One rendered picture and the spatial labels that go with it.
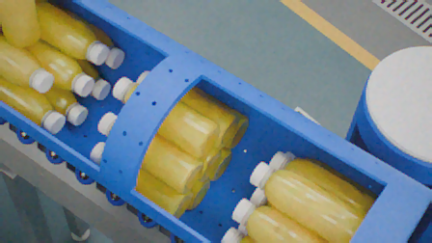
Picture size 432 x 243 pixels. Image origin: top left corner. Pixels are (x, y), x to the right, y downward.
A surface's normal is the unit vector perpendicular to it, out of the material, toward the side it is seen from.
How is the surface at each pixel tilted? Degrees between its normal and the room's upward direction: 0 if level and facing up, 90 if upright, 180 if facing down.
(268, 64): 0
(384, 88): 0
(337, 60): 0
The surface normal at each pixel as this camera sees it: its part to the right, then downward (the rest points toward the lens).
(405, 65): 0.04, -0.55
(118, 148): -0.45, 0.23
